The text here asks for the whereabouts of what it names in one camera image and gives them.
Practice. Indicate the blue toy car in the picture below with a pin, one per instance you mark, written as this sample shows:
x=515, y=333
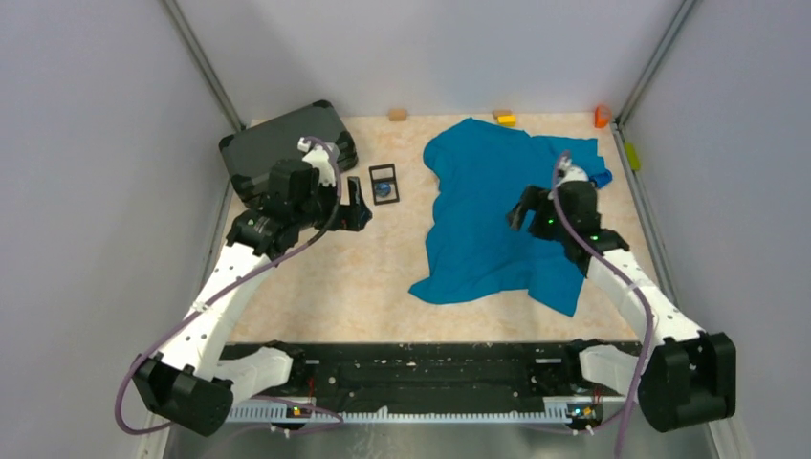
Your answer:
x=602, y=179

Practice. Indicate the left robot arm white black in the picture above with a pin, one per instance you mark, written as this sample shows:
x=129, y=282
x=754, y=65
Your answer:
x=183, y=378

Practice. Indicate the blue t-shirt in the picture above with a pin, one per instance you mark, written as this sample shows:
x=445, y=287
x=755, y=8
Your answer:
x=482, y=169

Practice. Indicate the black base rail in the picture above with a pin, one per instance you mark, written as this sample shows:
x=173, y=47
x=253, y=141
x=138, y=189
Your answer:
x=471, y=378

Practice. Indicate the orange toy block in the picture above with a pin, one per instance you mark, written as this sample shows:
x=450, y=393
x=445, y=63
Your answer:
x=603, y=116

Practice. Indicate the green marker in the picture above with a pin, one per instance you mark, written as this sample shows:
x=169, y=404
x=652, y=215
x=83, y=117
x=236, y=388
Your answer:
x=632, y=157

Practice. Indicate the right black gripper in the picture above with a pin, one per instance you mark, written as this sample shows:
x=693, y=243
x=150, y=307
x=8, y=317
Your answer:
x=530, y=200

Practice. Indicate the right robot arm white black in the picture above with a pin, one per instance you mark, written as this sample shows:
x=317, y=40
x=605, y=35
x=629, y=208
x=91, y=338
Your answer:
x=683, y=375

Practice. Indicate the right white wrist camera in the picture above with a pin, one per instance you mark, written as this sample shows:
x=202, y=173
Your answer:
x=570, y=172

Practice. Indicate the brown wooden block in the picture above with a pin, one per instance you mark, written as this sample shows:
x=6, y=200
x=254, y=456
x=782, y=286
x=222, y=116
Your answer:
x=501, y=113

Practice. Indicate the tan wooden block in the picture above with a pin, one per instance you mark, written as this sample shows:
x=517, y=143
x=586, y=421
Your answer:
x=397, y=115

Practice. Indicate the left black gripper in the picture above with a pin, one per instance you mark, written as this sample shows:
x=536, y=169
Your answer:
x=358, y=213

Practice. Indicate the dark green hard case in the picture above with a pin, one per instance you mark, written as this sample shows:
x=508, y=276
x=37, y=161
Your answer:
x=250, y=154

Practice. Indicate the yellow block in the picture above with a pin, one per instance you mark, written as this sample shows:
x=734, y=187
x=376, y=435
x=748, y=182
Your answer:
x=508, y=120

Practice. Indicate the black rectangular brooch holder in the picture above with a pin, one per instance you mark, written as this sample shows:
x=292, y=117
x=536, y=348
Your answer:
x=384, y=173

